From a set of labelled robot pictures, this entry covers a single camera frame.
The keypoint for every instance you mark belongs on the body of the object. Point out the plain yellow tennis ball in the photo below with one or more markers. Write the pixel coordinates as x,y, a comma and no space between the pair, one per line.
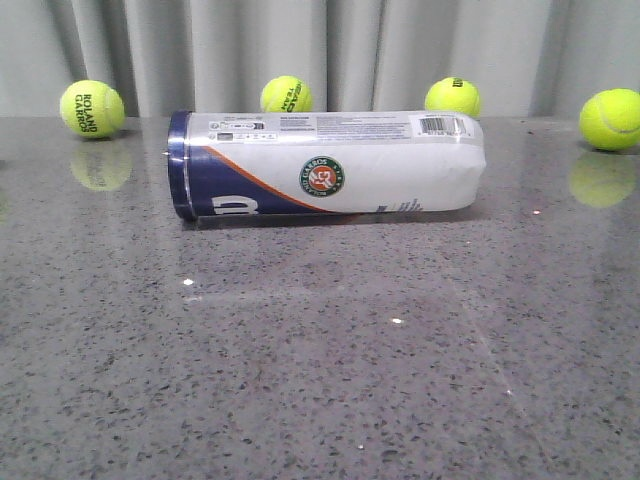
609,120

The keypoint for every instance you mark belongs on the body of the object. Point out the Roland Garros tennis ball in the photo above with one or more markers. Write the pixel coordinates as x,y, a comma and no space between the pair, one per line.
92,109

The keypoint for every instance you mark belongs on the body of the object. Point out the Head Team tennis ball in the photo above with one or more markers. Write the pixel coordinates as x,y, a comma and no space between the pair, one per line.
286,94

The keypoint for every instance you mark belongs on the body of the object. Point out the grey pleated curtain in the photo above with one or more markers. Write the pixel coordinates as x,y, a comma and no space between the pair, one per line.
527,58

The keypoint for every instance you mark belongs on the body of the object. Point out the white blue tennis ball can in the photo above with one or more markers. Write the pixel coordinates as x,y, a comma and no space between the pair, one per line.
322,162

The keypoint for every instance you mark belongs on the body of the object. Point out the Wilson tennis ball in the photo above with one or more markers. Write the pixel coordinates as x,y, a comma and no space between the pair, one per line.
454,94

